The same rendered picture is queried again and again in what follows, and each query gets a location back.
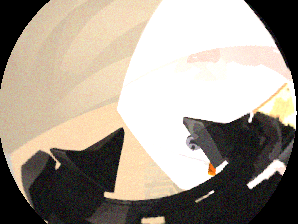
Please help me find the orange cylinder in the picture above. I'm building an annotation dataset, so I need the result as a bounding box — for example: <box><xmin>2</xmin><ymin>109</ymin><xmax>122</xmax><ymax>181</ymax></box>
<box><xmin>208</xmin><ymin>163</ymin><xmax>217</xmax><ymax>176</ymax></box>

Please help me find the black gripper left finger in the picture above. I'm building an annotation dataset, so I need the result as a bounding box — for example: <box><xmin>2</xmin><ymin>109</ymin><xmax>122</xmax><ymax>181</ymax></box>
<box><xmin>49</xmin><ymin>127</ymin><xmax>125</xmax><ymax>193</ymax></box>

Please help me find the black round pedestal with short shaft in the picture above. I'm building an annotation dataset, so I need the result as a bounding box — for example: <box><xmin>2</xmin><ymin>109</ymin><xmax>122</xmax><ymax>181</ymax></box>
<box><xmin>185</xmin><ymin>135</ymin><xmax>201</xmax><ymax>152</ymax></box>

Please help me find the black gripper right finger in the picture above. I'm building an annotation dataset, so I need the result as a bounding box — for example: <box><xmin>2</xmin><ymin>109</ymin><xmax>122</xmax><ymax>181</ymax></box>
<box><xmin>182</xmin><ymin>111</ymin><xmax>251</xmax><ymax>169</ymax></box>

